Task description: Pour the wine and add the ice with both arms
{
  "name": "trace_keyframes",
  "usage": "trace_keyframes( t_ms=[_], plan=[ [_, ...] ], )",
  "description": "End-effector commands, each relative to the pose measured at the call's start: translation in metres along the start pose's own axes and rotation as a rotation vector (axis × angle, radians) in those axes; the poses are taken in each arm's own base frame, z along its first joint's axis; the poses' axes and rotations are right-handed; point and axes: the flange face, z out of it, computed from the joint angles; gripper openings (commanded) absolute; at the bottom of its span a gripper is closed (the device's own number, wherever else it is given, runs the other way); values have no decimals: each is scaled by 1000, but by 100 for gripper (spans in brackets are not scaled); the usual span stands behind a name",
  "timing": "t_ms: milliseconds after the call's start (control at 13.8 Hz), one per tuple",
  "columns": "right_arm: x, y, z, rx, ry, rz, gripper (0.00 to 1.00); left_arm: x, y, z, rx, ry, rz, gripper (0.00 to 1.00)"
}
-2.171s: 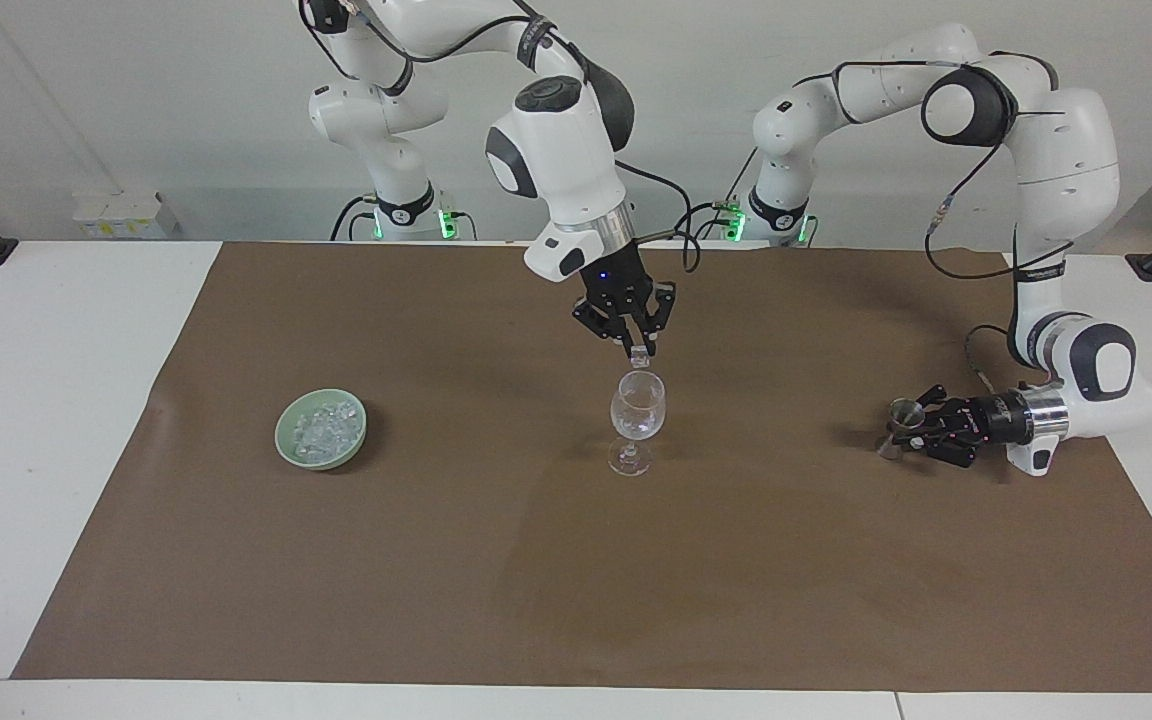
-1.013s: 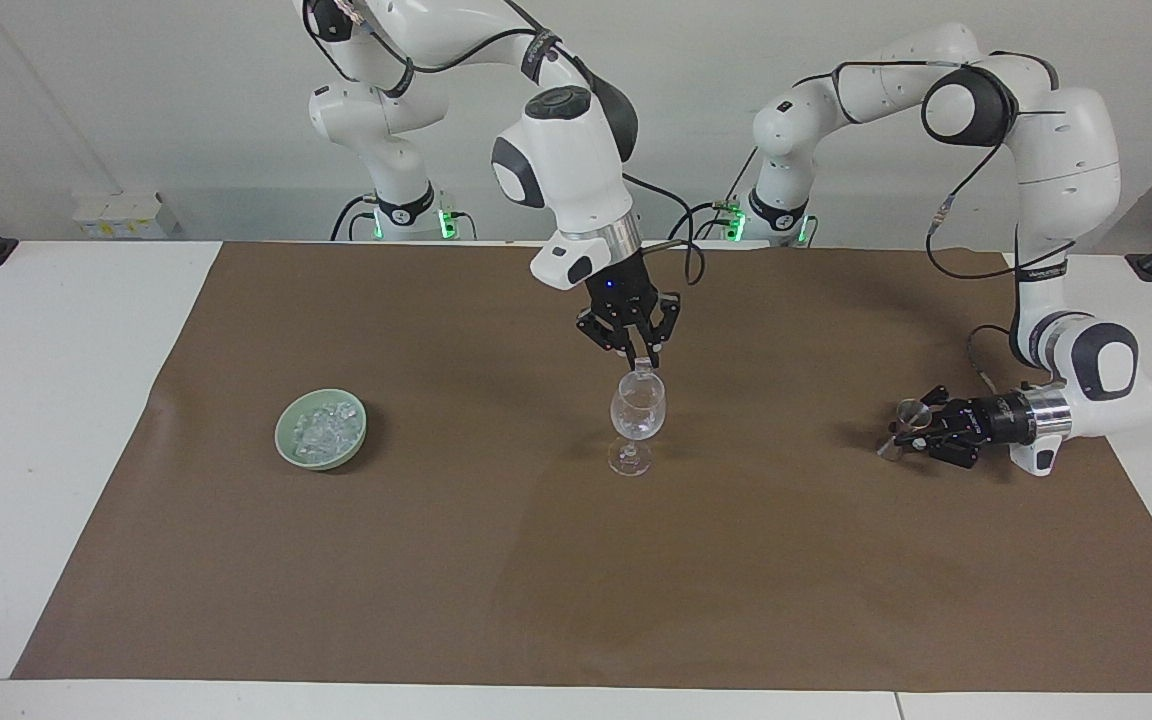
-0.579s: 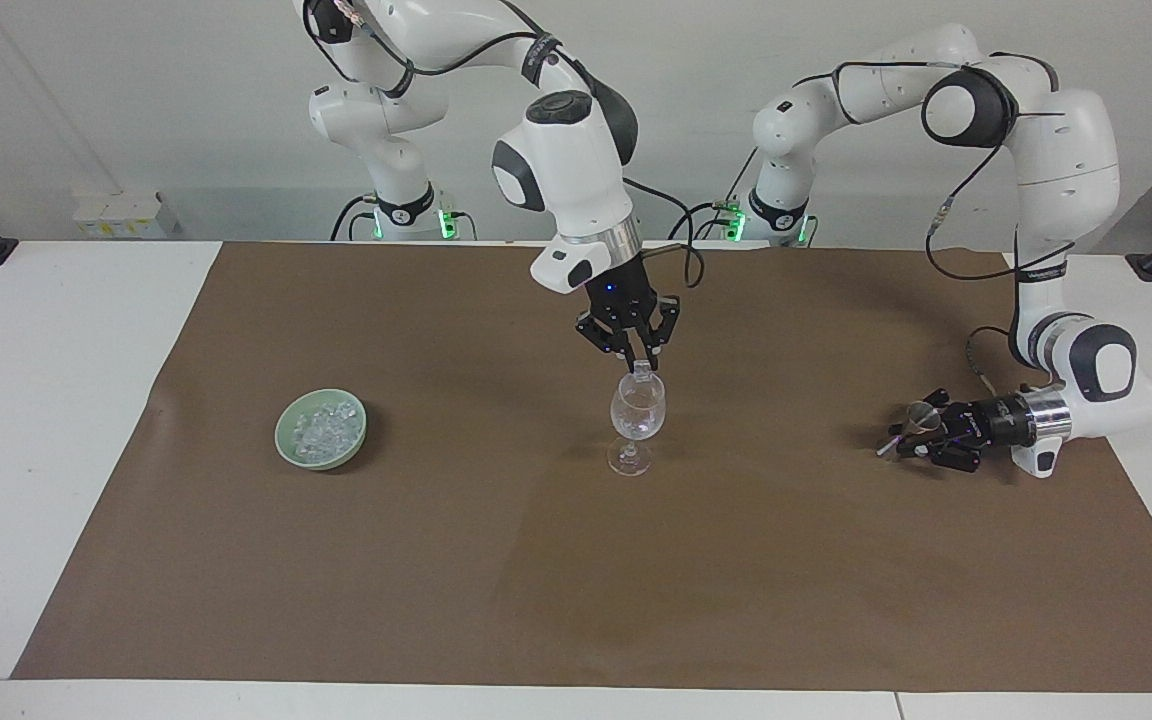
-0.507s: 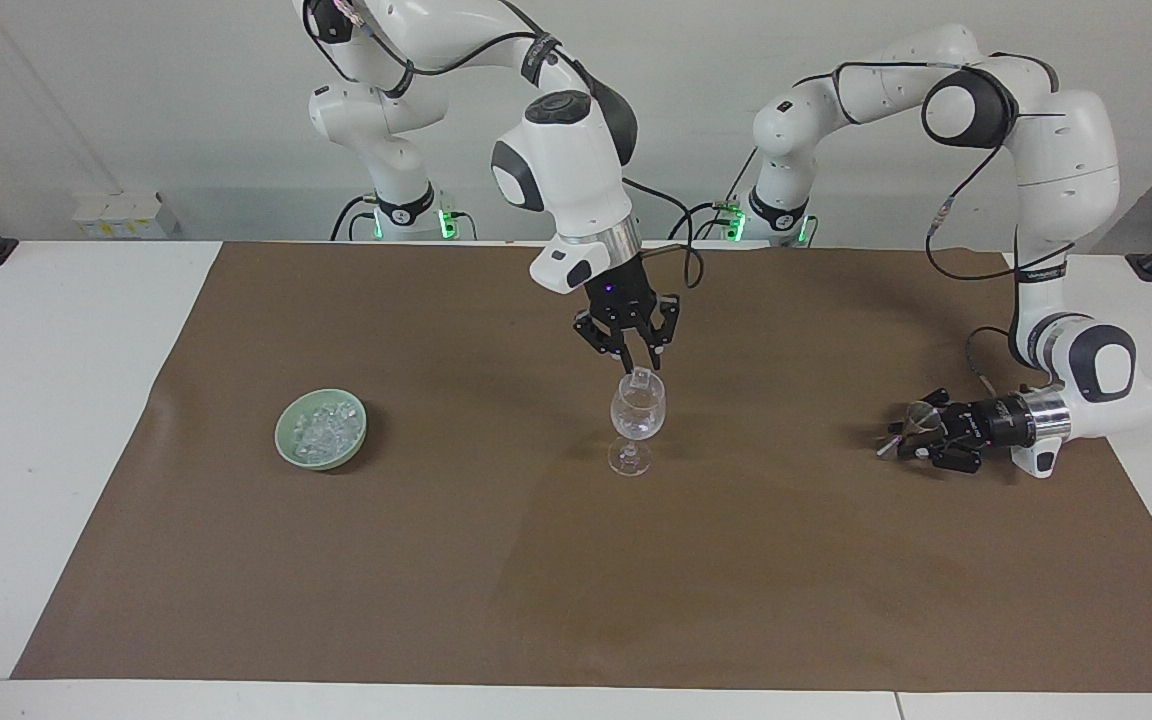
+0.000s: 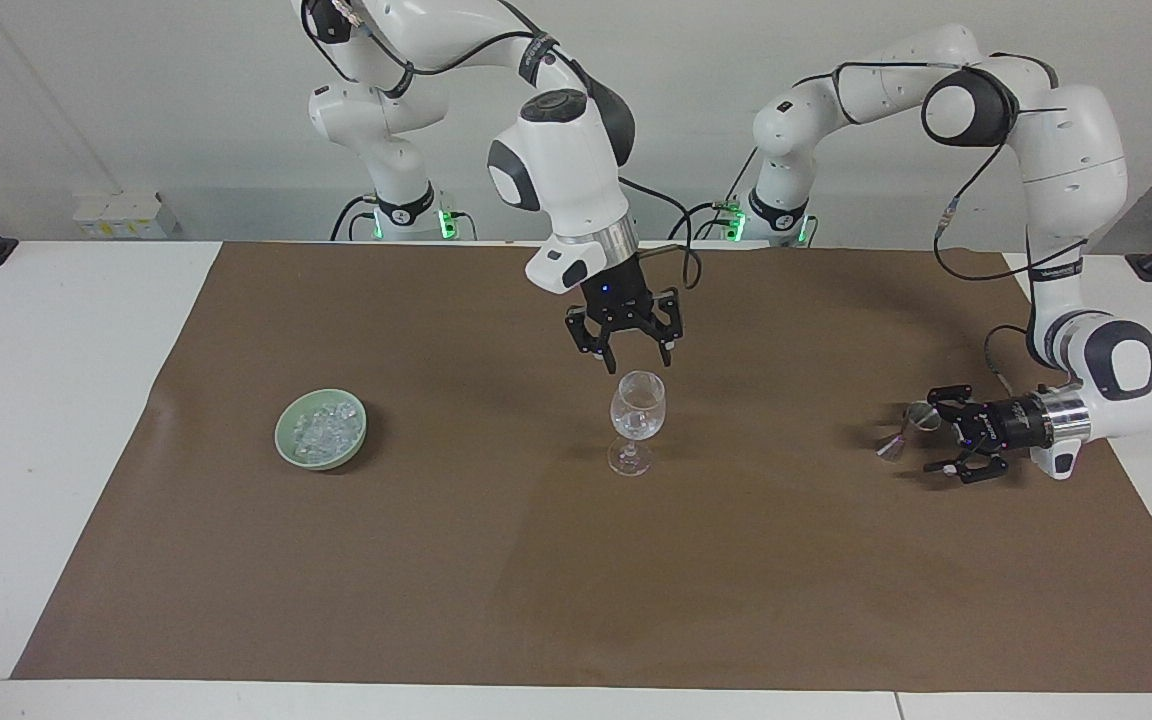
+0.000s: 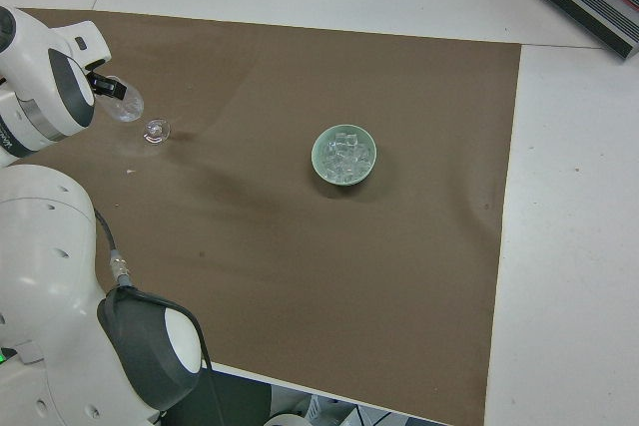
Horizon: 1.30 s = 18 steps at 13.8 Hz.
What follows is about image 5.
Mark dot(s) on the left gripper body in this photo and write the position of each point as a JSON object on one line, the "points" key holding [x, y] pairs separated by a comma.
{"points": [[1006, 425]]}

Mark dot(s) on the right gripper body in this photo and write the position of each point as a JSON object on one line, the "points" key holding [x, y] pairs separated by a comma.
{"points": [[618, 295]]}

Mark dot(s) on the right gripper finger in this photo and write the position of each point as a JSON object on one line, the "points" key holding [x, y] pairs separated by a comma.
{"points": [[669, 315], [588, 330]]}

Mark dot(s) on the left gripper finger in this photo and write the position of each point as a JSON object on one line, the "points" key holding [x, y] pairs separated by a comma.
{"points": [[956, 397], [981, 465]]}

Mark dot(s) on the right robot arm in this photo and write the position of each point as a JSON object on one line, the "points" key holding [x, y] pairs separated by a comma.
{"points": [[566, 170]]}

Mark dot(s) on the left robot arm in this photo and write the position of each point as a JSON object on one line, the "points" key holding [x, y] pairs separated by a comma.
{"points": [[1071, 150]]}

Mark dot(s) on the clear wine glass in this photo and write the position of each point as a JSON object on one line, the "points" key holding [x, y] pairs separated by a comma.
{"points": [[638, 410]]}

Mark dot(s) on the clear ice cubes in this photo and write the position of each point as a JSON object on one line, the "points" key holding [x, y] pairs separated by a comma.
{"points": [[326, 428]]}

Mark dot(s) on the small silver jigger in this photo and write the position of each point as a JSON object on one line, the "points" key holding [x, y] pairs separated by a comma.
{"points": [[923, 416]]}

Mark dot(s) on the green ceramic bowl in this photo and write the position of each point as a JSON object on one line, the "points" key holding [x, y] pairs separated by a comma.
{"points": [[288, 445]]}

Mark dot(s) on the white socket box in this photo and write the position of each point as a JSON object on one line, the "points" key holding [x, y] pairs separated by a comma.
{"points": [[126, 215]]}

